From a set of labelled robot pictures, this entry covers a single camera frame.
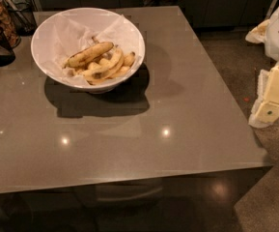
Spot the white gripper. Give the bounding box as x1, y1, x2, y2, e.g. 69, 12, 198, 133
245, 7, 279, 129

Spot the curved yellow banana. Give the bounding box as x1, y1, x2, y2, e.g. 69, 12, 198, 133
81, 47, 124, 81

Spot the right small banana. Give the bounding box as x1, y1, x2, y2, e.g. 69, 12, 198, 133
124, 51, 135, 67

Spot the top spotted banana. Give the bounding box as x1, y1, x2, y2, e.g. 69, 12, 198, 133
64, 42, 114, 68

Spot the lower yellow banana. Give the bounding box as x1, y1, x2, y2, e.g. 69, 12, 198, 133
85, 66, 130, 85

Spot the white bowl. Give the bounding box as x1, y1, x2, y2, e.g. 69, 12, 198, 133
30, 7, 146, 94

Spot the white paper liner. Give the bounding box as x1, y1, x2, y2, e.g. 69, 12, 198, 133
40, 14, 143, 88

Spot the black wire basket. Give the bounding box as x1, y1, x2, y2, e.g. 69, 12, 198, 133
4, 0, 37, 36

